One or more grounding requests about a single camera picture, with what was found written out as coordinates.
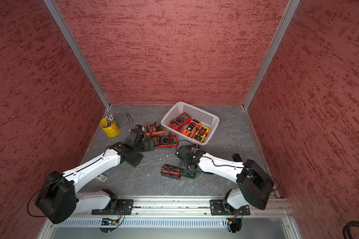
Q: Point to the white plastic perforated basket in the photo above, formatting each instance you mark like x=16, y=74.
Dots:
x=205, y=118

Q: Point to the red multimeter with leads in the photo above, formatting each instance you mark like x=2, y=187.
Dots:
x=180, y=121

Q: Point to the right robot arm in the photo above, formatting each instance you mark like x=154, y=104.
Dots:
x=254, y=185

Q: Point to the yellow metal pen cup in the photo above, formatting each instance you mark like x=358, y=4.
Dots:
x=111, y=130

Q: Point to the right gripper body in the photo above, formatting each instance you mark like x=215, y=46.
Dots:
x=185, y=164

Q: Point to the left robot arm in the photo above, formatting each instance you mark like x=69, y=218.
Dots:
x=60, y=195

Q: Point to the orange black multimeter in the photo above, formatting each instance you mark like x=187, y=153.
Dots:
x=191, y=128

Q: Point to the black multimeter face down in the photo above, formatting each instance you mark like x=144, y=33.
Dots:
x=236, y=158

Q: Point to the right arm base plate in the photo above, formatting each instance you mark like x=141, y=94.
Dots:
x=221, y=208

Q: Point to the yellow multimeter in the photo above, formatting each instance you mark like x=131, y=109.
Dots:
x=201, y=133

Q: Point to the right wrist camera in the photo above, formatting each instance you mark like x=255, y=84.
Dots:
x=184, y=154

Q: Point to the pens in cup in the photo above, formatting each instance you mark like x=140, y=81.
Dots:
x=109, y=120

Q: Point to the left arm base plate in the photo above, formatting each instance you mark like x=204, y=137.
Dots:
x=124, y=206

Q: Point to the orange multimeter near back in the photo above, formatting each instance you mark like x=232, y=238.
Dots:
x=152, y=129

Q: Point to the red black multimeter upper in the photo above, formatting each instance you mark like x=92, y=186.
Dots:
x=165, y=141

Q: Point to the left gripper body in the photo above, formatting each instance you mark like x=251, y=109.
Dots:
x=144, y=147

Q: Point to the white grey handheld tester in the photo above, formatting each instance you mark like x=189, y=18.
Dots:
x=102, y=178

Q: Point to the dark green multimeter left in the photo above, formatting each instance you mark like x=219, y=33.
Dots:
x=133, y=158

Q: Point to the green large multimeter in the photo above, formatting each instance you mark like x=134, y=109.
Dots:
x=188, y=173

